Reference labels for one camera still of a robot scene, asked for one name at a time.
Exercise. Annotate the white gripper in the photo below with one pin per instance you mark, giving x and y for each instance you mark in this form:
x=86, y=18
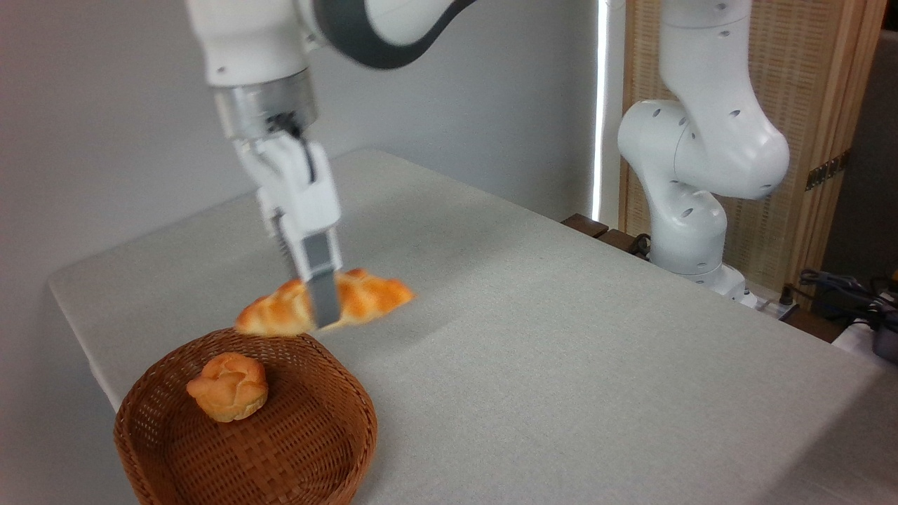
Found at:
x=298, y=186

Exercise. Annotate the long braided bread loaf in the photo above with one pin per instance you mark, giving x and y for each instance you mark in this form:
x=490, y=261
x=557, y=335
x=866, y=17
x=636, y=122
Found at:
x=372, y=294

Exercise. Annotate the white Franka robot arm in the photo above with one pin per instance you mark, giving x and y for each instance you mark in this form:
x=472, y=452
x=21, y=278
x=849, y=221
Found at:
x=701, y=140

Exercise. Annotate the round bread roll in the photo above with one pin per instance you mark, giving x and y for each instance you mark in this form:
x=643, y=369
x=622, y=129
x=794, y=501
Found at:
x=228, y=389

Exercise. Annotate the brown wicker basket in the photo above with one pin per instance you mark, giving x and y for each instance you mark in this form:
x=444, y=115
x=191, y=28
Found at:
x=302, y=435

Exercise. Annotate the dark wooden block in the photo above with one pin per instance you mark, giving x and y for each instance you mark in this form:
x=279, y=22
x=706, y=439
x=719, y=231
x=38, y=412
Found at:
x=617, y=240
x=584, y=224

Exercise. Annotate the grey tablecloth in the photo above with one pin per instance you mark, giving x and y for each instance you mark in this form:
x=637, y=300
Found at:
x=561, y=386

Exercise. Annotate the white power strip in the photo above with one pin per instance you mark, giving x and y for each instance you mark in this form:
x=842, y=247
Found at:
x=775, y=307

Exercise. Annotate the metal screen hinge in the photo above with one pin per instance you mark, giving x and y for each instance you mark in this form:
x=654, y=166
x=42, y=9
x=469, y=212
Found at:
x=828, y=170

